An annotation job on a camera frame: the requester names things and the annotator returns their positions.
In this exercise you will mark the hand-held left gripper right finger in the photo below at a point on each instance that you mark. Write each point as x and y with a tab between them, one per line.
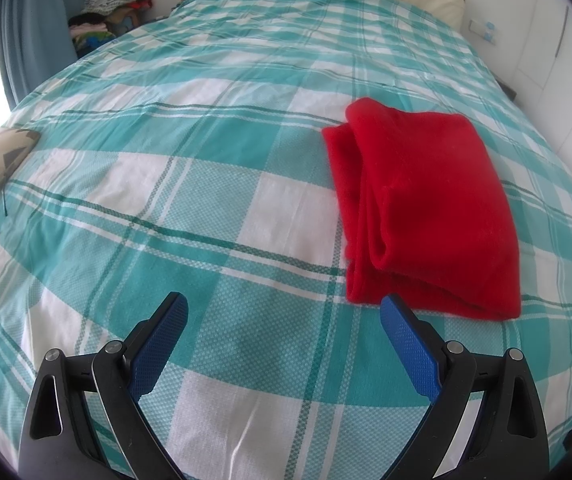
411	350

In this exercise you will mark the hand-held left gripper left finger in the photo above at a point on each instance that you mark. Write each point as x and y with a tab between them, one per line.
158	350

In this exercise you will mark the red knit garment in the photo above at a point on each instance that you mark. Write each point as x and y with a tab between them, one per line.
431	200

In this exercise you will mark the pile of clothes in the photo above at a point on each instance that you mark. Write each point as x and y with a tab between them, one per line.
110	5

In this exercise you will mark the teal plaid bed sheet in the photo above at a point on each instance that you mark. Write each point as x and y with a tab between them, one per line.
215	185

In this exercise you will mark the blue curtain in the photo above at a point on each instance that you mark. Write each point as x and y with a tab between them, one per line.
35	25

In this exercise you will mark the white wall socket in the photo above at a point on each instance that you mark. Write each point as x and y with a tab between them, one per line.
483	29

